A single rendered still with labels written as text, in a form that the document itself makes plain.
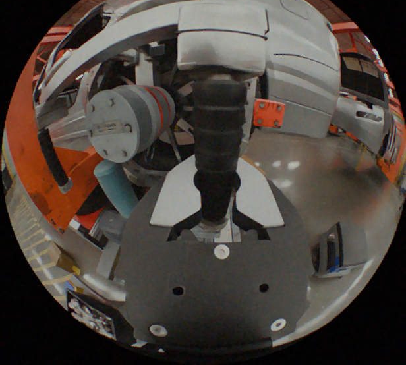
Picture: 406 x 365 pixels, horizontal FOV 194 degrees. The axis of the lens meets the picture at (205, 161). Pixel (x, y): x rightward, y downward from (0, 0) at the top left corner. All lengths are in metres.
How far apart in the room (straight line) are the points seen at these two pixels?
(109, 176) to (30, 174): 0.38
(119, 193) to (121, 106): 0.26
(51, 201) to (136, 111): 0.54
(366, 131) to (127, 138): 2.48
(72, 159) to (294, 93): 1.03
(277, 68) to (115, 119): 0.55
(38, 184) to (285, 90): 1.03
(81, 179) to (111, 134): 0.50
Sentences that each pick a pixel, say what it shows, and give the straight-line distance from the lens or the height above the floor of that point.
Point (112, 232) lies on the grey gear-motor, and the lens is 0.67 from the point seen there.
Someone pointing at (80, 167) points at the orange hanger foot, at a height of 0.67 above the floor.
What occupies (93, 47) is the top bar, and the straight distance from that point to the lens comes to 0.17.
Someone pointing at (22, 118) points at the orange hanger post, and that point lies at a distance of 0.60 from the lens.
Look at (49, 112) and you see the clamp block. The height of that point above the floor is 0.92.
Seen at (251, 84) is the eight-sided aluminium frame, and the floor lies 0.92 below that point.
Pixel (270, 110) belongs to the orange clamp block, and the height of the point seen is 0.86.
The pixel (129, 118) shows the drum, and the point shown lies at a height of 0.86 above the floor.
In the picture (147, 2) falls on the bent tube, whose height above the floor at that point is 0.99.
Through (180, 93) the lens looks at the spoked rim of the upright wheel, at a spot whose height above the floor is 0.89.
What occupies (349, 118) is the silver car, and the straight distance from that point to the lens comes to 2.44.
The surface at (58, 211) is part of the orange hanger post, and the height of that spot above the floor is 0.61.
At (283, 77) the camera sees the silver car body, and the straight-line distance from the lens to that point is 0.58.
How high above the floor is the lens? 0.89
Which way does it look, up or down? 32 degrees down
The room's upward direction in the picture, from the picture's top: straight up
